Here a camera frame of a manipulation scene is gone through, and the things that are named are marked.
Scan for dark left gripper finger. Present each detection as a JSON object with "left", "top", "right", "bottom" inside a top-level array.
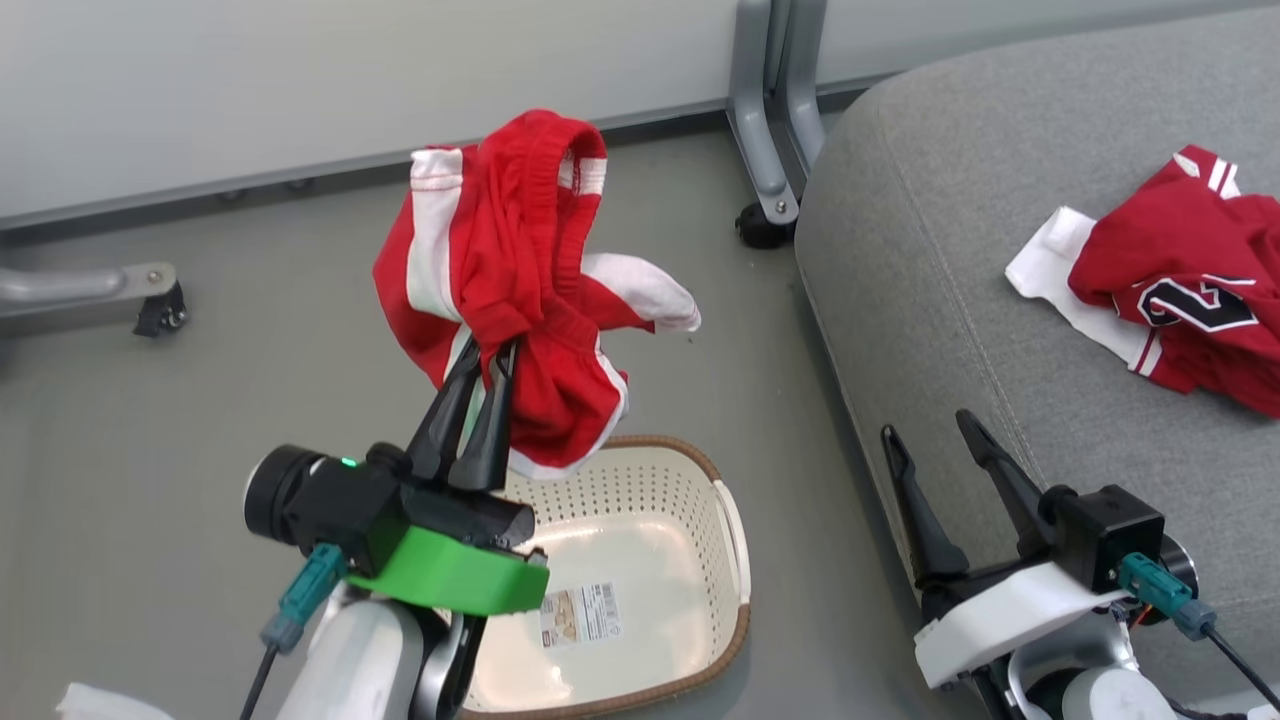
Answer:
[
  {"left": 446, "top": 340, "right": 519, "bottom": 494},
  {"left": 405, "top": 338, "right": 484, "bottom": 483}
]

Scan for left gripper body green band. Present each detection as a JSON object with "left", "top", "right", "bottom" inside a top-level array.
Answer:
[{"left": 345, "top": 478, "right": 552, "bottom": 617}]

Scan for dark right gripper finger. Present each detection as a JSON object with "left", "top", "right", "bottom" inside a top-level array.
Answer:
[
  {"left": 879, "top": 424, "right": 972, "bottom": 593},
  {"left": 954, "top": 407, "right": 1057, "bottom": 559}
]

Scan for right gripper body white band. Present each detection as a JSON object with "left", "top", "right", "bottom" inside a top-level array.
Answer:
[{"left": 911, "top": 553, "right": 1132, "bottom": 692}]

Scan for red shorts with white stripes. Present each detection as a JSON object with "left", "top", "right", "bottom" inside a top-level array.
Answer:
[{"left": 372, "top": 108, "right": 704, "bottom": 482}]

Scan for red jersey with black print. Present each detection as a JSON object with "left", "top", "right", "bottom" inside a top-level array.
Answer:
[{"left": 1004, "top": 144, "right": 1280, "bottom": 420}]

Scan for grey fabric sofa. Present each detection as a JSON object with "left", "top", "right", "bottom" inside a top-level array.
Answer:
[{"left": 794, "top": 4, "right": 1280, "bottom": 707}]

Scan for white laundry basket brown rim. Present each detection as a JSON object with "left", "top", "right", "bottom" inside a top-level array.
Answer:
[{"left": 458, "top": 434, "right": 754, "bottom": 720}]

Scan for black caster wheel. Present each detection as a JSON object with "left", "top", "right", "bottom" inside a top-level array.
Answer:
[
  {"left": 734, "top": 202, "right": 798, "bottom": 251},
  {"left": 132, "top": 281, "right": 189, "bottom": 339}
]

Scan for grey partition leg long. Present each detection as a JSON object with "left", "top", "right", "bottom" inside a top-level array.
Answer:
[{"left": 0, "top": 261, "right": 180, "bottom": 338}]

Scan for left cable with teal connector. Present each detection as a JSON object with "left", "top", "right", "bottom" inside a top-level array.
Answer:
[{"left": 238, "top": 543, "right": 349, "bottom": 720}]

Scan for cable with teal connector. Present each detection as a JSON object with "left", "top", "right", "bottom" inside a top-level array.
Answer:
[
  {"left": 238, "top": 543, "right": 349, "bottom": 720},
  {"left": 1117, "top": 552, "right": 1280, "bottom": 686}
]

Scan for right cable with teal connector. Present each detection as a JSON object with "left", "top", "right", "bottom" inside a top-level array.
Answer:
[{"left": 1117, "top": 552, "right": 1280, "bottom": 686}]

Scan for grey partition bottom rail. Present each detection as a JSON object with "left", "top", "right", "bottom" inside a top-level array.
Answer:
[{"left": 0, "top": 72, "right": 901, "bottom": 234}]

